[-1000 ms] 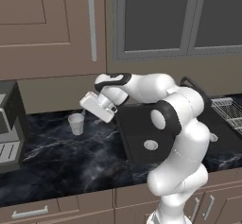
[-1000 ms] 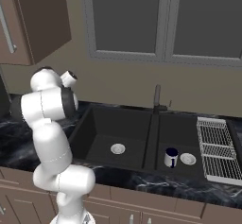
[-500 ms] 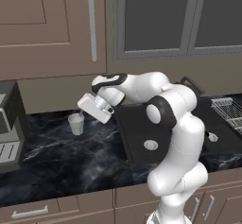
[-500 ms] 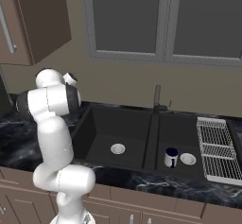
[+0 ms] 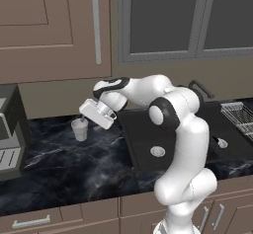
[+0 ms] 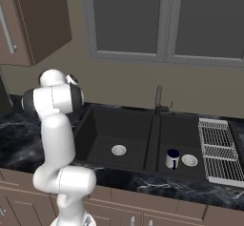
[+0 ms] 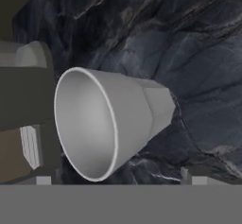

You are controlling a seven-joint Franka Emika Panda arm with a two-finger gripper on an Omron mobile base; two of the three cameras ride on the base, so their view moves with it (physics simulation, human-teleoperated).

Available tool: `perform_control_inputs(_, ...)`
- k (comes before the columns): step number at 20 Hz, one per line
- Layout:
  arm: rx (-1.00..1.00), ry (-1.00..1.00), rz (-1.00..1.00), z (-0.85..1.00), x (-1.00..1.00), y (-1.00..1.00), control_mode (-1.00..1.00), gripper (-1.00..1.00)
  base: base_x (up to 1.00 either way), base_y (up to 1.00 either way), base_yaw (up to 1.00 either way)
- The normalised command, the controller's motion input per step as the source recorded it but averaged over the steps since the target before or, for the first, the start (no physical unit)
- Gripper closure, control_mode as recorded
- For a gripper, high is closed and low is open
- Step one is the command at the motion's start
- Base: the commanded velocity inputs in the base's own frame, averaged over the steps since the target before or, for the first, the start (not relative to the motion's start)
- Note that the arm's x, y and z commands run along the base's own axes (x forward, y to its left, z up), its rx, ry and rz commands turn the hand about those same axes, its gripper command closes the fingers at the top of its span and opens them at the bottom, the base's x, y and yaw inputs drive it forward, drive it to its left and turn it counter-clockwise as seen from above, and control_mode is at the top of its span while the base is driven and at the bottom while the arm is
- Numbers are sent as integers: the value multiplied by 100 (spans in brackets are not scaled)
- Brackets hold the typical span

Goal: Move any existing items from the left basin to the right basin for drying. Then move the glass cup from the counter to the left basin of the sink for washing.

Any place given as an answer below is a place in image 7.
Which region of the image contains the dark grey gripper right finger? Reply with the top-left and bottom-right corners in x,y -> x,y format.
181,165 -> 236,185

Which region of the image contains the clear glass cup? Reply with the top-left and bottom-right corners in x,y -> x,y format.
53,66 -> 177,183

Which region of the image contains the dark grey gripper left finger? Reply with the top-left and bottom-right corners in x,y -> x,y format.
8,165 -> 62,185

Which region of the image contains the dark olive cupboard front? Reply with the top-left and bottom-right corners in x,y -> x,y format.
0,65 -> 59,132

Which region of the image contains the grey rounded fitting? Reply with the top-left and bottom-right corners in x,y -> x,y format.
0,40 -> 54,69

